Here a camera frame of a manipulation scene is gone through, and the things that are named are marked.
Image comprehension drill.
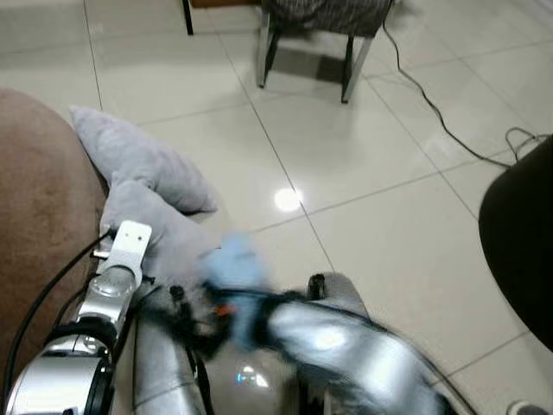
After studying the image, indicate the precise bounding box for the grey pillow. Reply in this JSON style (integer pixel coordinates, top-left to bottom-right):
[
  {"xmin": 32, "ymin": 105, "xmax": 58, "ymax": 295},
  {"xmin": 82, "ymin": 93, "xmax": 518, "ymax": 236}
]
[
  {"xmin": 69, "ymin": 105, "xmax": 219, "ymax": 215},
  {"xmin": 99, "ymin": 173, "xmax": 227, "ymax": 291}
]

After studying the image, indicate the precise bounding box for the brown plush round sofa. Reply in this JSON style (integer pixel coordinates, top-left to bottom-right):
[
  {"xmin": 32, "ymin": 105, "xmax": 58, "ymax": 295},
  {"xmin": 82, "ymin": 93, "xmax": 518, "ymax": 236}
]
[{"xmin": 0, "ymin": 86, "xmax": 109, "ymax": 390}]

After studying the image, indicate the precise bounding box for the silver left robot leg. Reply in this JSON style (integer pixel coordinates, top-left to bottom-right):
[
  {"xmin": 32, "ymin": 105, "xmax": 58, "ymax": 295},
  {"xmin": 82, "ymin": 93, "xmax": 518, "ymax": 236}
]
[{"xmin": 134, "ymin": 294, "xmax": 213, "ymax": 415}]

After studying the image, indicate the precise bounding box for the black round seat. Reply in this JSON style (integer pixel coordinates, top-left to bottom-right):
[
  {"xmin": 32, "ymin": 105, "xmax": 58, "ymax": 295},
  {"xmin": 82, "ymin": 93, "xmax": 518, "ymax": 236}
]
[{"xmin": 478, "ymin": 137, "xmax": 553, "ymax": 348}]

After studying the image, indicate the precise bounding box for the grey robot foot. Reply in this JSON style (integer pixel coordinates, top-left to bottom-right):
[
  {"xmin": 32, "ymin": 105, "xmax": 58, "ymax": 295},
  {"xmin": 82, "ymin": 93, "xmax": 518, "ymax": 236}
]
[{"xmin": 508, "ymin": 399, "xmax": 550, "ymax": 415}]

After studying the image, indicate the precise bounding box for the black furniture leg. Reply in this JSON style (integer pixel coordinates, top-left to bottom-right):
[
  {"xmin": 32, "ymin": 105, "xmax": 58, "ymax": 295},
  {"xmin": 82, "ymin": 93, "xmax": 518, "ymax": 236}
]
[{"xmin": 181, "ymin": 0, "xmax": 195, "ymax": 36}]

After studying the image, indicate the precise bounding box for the checkered chair with metal legs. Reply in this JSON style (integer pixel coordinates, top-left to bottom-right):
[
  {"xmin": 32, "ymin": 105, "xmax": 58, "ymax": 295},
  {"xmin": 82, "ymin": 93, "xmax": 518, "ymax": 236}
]
[{"xmin": 257, "ymin": 0, "xmax": 396, "ymax": 105}]

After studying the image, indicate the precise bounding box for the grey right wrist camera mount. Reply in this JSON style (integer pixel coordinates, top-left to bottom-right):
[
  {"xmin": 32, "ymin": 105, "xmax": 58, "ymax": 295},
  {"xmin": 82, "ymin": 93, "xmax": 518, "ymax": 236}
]
[{"xmin": 200, "ymin": 233, "xmax": 273, "ymax": 347}]

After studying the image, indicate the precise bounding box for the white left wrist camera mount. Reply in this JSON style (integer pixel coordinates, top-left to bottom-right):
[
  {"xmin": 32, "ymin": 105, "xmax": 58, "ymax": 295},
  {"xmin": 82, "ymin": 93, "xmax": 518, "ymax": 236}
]
[{"xmin": 108, "ymin": 220, "xmax": 154, "ymax": 276}]

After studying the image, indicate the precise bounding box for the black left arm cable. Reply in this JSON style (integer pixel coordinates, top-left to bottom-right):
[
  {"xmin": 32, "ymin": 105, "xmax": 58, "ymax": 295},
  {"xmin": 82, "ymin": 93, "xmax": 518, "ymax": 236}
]
[{"xmin": 3, "ymin": 232, "xmax": 115, "ymax": 399}]

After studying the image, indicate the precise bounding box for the black floor cable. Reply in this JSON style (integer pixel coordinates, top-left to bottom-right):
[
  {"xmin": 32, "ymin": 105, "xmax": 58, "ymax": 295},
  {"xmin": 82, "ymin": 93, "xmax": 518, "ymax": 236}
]
[{"xmin": 380, "ymin": 24, "xmax": 553, "ymax": 169}]

